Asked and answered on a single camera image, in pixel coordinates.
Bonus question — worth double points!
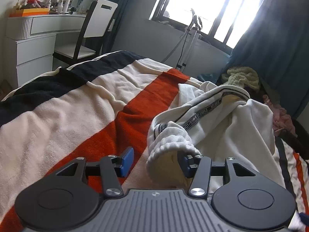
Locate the pink garment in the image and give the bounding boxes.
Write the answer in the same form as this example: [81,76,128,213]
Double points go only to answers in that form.
[263,94,297,137]

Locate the dark framed window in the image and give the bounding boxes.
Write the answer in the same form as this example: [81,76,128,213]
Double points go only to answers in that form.
[152,0,261,54]

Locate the pale yellow knit blanket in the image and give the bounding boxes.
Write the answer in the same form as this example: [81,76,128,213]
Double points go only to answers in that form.
[221,67,260,91]

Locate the striped bed blanket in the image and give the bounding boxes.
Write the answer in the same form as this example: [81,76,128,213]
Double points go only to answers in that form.
[1,51,308,231]

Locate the white bottle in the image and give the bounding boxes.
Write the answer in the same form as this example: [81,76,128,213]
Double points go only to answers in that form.
[57,1,63,14]

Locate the white sweatpants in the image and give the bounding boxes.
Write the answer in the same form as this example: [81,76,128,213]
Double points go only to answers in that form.
[146,82,284,188]

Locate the garment steamer stand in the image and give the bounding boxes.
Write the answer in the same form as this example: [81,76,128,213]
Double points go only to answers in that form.
[161,9,203,72]

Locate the right teal curtain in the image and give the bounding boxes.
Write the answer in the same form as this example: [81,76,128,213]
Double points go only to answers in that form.
[200,0,309,120]

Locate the white black chair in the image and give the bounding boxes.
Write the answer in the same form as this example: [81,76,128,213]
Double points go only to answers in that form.
[53,0,118,66]

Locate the orange box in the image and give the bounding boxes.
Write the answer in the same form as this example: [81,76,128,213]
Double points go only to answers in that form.
[9,8,50,17]

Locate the white dressing table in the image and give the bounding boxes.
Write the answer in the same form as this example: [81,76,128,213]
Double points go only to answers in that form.
[3,14,85,89]

